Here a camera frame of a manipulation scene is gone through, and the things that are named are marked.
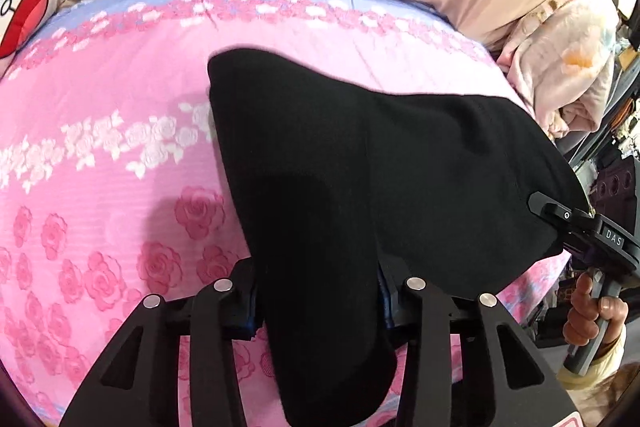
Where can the pale pink plush blanket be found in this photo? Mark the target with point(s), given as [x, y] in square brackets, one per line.
[560, 72]

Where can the grey metal frame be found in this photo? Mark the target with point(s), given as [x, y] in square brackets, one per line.
[622, 77]

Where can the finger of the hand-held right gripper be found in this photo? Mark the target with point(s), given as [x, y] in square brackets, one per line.
[557, 211]

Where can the pink floral bed blanket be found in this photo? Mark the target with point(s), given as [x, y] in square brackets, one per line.
[100, 82]

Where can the black pants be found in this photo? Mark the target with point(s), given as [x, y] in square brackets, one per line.
[350, 157]

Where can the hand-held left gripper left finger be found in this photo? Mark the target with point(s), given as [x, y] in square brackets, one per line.
[235, 307]

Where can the cartoon face pillow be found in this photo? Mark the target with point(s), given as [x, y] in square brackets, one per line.
[27, 2]

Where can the person's right forearm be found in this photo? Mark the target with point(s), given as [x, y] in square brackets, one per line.
[607, 364]

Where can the dark purple perforated box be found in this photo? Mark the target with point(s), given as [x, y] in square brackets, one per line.
[615, 187]

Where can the person's right hand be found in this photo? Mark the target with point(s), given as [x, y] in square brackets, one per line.
[580, 317]

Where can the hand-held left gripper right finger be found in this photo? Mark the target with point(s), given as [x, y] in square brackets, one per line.
[400, 302]

